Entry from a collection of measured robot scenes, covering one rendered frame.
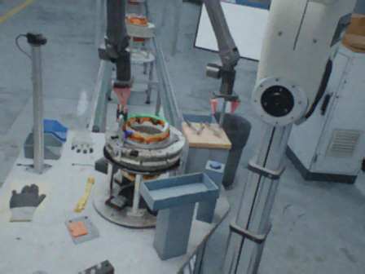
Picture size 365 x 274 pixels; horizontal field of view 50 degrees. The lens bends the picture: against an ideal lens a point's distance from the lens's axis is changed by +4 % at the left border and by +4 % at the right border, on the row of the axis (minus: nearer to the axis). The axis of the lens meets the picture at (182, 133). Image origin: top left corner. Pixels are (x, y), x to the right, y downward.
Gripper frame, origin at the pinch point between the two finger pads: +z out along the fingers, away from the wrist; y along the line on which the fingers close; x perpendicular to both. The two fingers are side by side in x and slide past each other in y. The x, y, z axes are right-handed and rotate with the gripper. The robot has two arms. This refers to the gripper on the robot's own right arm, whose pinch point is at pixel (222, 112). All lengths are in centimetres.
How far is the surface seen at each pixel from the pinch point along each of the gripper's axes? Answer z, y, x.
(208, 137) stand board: 10.2, 5.9, 4.6
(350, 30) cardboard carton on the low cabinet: -13, -164, -178
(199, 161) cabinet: 19.9, 10.1, 9.5
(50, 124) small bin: 30, 80, -49
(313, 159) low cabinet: 95, -137, -134
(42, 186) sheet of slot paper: 36, 76, 3
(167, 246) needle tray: 33, 28, 47
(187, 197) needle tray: 12, 23, 48
